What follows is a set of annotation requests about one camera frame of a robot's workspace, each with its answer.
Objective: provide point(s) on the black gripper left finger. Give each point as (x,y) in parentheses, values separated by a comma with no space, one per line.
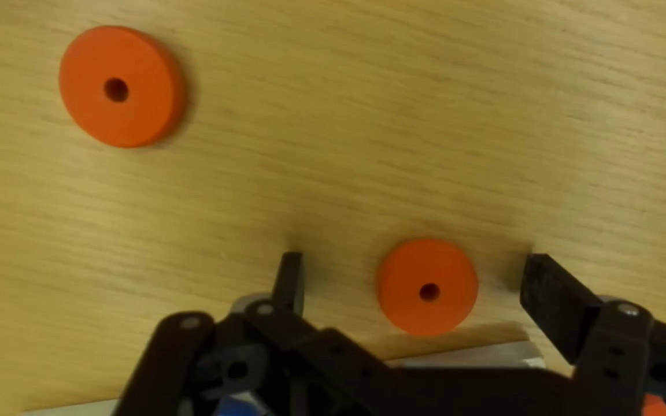
(301,360)

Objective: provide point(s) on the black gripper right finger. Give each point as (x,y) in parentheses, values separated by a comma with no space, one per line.
(619,355)

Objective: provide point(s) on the blue round block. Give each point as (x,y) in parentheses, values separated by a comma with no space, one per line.
(234,405)

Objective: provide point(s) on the orange round block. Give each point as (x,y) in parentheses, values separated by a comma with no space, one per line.
(122,119)
(410,269)
(657,407)

